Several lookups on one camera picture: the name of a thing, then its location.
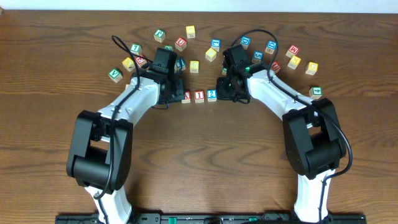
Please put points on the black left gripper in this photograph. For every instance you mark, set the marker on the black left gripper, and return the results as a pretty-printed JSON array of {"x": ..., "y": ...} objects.
[{"x": 180, "y": 83}]

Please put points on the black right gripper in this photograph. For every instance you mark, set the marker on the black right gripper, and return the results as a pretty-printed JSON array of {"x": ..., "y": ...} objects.
[{"x": 222, "y": 94}]

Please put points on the red A block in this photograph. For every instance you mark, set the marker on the red A block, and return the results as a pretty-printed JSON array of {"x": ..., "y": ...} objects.
[{"x": 187, "y": 97}]

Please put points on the red I block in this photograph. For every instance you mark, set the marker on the red I block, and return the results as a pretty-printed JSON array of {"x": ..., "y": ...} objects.
[{"x": 199, "y": 96}]

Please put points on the blue 2 block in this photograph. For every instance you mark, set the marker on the blue 2 block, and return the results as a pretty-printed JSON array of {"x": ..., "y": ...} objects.
[{"x": 211, "y": 95}]

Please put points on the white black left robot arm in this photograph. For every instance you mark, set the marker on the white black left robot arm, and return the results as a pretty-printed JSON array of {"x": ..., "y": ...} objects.
[{"x": 100, "y": 153}]

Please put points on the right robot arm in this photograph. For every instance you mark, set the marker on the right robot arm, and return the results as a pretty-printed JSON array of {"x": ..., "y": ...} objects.
[{"x": 314, "y": 144}]

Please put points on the green R block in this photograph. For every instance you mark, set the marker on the green R block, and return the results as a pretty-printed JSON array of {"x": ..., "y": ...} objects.
[{"x": 224, "y": 71}]

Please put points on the blue T block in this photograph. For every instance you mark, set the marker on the blue T block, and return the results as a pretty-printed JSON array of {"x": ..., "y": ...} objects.
[{"x": 180, "y": 65}]

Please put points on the yellow S block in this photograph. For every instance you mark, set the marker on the yellow S block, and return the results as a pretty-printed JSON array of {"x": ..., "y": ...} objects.
[{"x": 194, "y": 66}]

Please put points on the blue 5 block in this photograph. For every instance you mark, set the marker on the blue 5 block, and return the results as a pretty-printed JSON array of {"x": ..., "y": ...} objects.
[{"x": 257, "y": 56}]

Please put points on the yellow block centre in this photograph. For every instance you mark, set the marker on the yellow block centre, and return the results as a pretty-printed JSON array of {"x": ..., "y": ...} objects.
[{"x": 210, "y": 54}]

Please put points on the red U block right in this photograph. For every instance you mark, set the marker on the red U block right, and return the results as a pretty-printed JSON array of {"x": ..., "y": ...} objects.
[{"x": 275, "y": 67}]

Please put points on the red u block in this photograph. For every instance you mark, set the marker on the red u block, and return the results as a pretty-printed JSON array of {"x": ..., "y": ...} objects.
[
  {"x": 275, "y": 67},
  {"x": 180, "y": 44}
]

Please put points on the blue D block left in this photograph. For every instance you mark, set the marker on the blue D block left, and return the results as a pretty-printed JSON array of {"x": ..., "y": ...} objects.
[{"x": 245, "y": 41}]

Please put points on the blue d block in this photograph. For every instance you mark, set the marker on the blue d block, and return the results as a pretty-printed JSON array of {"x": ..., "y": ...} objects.
[
  {"x": 271, "y": 47},
  {"x": 245, "y": 41}
]

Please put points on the blue L block upper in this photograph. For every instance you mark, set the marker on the blue L block upper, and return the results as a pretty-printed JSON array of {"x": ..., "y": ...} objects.
[{"x": 216, "y": 44}]

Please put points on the green Z block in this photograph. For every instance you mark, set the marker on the green Z block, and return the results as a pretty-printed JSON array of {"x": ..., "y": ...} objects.
[{"x": 169, "y": 47}]

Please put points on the red U block left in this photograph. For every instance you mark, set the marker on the red U block left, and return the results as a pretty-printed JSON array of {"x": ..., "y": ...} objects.
[{"x": 180, "y": 44}]

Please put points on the red E block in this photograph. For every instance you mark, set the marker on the red E block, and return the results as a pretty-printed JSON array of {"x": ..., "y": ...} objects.
[{"x": 140, "y": 61}]

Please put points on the blue D block right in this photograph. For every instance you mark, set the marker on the blue D block right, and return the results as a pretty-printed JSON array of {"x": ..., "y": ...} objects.
[{"x": 271, "y": 47}]

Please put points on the green J block top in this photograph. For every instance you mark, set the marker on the green J block top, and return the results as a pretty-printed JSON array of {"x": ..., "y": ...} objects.
[{"x": 159, "y": 35}]

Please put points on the green 7 block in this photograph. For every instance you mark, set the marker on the green 7 block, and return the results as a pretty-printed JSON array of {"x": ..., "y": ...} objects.
[{"x": 136, "y": 49}]

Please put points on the yellow X block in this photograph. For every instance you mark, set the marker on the yellow X block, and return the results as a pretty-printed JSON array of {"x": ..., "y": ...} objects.
[{"x": 294, "y": 62}]

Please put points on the yellow block top row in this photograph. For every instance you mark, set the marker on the yellow block top row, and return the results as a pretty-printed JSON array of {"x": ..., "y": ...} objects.
[{"x": 191, "y": 32}]

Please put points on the green V block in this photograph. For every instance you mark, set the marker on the green V block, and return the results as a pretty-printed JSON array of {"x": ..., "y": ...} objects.
[{"x": 116, "y": 75}]

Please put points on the red M block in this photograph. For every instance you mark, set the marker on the red M block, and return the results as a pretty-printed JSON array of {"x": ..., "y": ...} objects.
[{"x": 291, "y": 51}]

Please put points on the yellow G block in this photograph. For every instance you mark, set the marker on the yellow G block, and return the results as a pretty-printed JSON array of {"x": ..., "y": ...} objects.
[{"x": 311, "y": 68}]

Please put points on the green 4 block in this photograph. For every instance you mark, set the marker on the green 4 block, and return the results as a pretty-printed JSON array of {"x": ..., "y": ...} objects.
[{"x": 315, "y": 92}]

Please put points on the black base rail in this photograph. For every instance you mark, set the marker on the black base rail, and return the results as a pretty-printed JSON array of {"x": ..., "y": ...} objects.
[{"x": 267, "y": 218}]

